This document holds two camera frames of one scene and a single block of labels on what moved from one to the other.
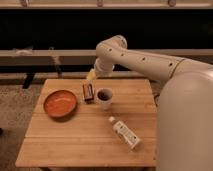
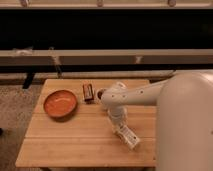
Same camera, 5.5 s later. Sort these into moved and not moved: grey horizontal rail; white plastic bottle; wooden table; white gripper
Moved: white gripper
Not moved: wooden table; white plastic bottle; grey horizontal rail
